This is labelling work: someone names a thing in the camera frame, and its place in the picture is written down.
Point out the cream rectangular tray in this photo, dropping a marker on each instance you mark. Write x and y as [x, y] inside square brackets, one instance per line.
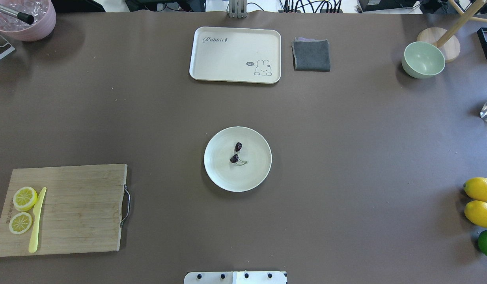
[236, 55]

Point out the cream round plate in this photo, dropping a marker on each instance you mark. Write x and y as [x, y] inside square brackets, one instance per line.
[255, 159]

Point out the grey folded cloth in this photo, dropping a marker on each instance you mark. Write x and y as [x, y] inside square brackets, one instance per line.
[311, 54]

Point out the wooden cutting board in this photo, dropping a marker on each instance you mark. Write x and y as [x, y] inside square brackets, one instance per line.
[82, 209]

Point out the mint green bowl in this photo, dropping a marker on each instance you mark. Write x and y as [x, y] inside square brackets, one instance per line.
[422, 60]

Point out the lemon slice upper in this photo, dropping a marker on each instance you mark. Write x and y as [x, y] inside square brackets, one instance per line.
[24, 199]

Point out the lemon slice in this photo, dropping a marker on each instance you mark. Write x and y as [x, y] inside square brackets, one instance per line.
[20, 223]
[24, 199]

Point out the wooden cup stand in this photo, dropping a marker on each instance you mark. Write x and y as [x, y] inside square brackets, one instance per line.
[445, 40]

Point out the yellow plastic knife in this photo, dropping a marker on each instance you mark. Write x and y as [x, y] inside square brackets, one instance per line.
[37, 210]

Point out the lemon slice lower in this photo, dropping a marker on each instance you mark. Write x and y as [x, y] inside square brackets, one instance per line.
[20, 223]

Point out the pink bowl with ice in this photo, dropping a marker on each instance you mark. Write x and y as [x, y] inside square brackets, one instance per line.
[44, 20]

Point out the yellow lemon far from lime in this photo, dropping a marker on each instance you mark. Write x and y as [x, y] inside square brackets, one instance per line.
[476, 188]

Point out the metal muddler in bowl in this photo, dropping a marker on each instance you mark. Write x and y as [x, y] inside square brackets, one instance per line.
[27, 18]

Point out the yellow lemon near lime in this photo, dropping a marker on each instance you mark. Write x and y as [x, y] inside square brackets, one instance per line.
[476, 212]

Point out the aluminium frame post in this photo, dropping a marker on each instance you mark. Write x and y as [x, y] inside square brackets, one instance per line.
[237, 9]

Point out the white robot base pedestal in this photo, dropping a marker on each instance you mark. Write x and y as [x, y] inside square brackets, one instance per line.
[236, 277]

